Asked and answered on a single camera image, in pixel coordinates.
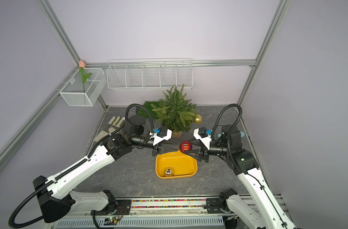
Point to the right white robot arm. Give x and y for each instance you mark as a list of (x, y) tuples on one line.
[(245, 166)]

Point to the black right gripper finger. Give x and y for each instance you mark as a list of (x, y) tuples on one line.
[(196, 156), (193, 140)]

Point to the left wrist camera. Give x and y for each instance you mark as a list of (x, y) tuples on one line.
[(161, 134)]

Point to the small green christmas tree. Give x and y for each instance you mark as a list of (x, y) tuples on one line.
[(175, 111)]

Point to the long white wire basket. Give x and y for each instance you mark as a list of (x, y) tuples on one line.
[(150, 73)]

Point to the teal garden trowel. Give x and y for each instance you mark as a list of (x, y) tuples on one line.
[(242, 134)]

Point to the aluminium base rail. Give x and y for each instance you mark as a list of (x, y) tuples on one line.
[(256, 211)]

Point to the cream and green work glove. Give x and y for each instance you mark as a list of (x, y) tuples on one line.
[(115, 123)]

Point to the yellow plastic tray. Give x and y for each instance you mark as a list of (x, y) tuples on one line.
[(182, 165)]

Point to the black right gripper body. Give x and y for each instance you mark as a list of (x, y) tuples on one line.
[(214, 150)]

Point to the red ribbed ball ornament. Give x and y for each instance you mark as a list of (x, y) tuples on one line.
[(185, 146)]

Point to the gold ball ornament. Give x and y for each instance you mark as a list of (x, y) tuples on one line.
[(198, 119)]

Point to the pink artificial tulip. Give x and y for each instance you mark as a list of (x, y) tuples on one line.
[(84, 76)]

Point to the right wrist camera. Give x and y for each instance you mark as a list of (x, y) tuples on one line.
[(204, 135)]

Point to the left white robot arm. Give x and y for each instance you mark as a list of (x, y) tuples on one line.
[(55, 193)]

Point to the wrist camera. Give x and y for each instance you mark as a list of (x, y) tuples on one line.
[(204, 135), (161, 134)]

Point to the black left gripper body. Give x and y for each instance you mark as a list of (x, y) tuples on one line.
[(147, 141)]

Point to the small white mesh basket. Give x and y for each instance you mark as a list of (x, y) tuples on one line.
[(72, 91)]

